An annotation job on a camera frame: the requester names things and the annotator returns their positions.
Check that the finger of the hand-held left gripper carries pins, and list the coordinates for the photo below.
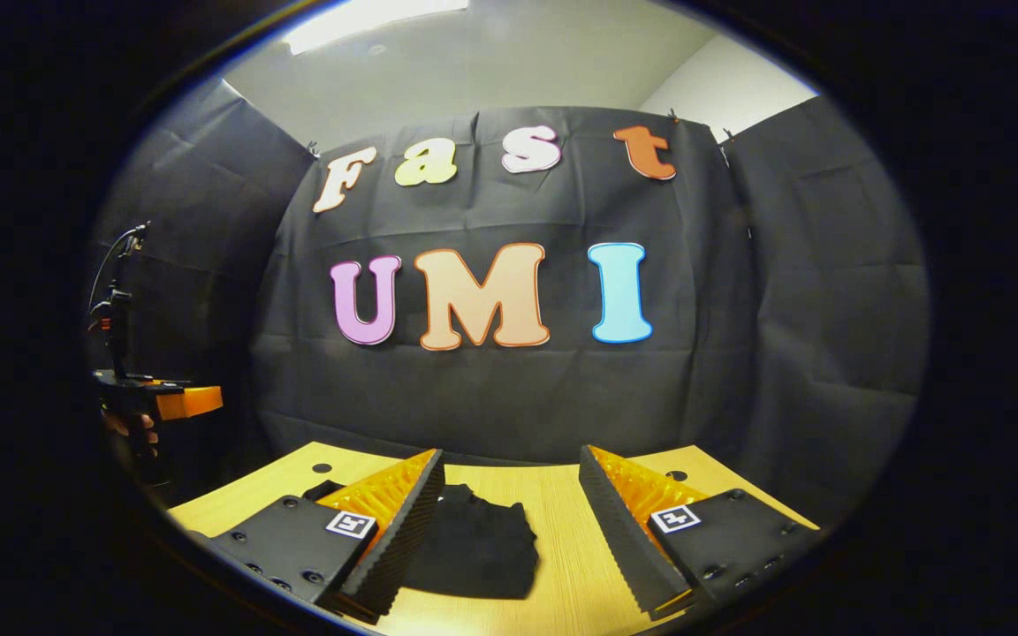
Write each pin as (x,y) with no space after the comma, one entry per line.
(191,402)

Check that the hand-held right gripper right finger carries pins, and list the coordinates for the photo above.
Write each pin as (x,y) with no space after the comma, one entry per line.
(624,539)

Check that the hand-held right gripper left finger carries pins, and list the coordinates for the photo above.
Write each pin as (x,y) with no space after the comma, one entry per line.
(398,539)

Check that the black buttoned shirt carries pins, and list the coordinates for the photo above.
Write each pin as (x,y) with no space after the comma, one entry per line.
(474,548)

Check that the black backdrop cloth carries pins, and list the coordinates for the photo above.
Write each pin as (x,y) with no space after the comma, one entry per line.
(518,397)

